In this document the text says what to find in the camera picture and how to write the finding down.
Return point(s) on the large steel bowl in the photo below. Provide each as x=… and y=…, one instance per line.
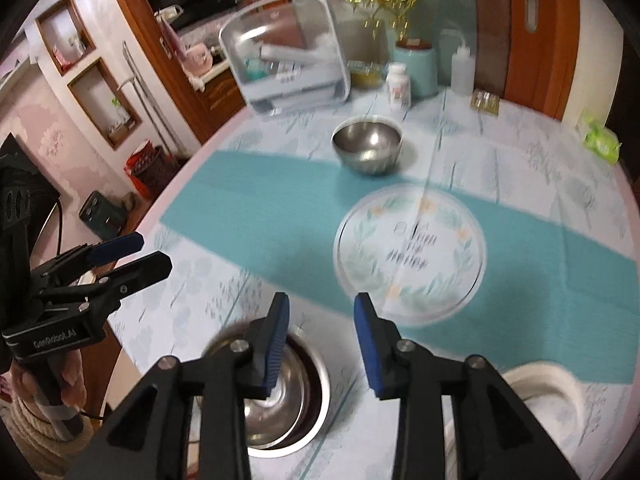
x=367, y=155

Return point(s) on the white plate with wreath print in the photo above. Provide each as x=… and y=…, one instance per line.
x=400, y=240

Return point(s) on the wooden door frame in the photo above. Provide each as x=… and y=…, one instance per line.
x=187, y=110

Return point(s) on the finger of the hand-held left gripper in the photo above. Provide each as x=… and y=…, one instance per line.
x=145, y=267
x=117, y=247

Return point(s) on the shiny steel bowl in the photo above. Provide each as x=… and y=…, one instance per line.
x=280, y=415

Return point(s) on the white pill bottle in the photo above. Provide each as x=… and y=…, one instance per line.
x=398, y=90

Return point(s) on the teal canister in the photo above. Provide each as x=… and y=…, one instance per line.
x=422, y=70

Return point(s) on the pink pot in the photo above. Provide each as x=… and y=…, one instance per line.
x=197, y=60

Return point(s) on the white patterned plate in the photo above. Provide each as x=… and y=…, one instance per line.
x=545, y=385

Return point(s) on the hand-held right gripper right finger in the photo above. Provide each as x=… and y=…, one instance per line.
x=367, y=345

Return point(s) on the steel bowl with reddish outside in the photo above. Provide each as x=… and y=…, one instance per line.
x=307, y=375

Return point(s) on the dark green box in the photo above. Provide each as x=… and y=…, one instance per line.
x=100, y=212

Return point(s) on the translucent squeeze bottle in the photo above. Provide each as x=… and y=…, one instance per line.
x=462, y=72

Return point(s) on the wooden door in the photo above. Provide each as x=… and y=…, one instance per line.
x=550, y=35

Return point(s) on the person's left hand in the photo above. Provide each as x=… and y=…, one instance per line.
x=72, y=380

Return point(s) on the red basket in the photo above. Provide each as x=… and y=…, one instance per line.
x=145, y=167

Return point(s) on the wide-rimmed steel bowl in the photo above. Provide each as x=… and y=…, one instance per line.
x=324, y=385

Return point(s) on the white and clear storage box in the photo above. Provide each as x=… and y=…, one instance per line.
x=280, y=90

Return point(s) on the person's left forearm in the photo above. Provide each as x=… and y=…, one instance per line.
x=30, y=425

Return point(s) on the tree-print teal tablecloth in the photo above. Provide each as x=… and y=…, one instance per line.
x=250, y=200

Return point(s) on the metal pole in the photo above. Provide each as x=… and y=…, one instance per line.
x=150, y=110

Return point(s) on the gold foil packet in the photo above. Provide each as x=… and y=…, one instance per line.
x=485, y=101

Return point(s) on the yellow sponge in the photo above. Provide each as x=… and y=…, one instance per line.
x=367, y=77

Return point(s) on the green tissue packet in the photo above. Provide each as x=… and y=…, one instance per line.
x=600, y=140

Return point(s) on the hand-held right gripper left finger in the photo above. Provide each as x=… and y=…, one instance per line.
x=277, y=345

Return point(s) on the wooden framed wall niche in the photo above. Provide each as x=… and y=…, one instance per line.
x=65, y=35
x=105, y=105

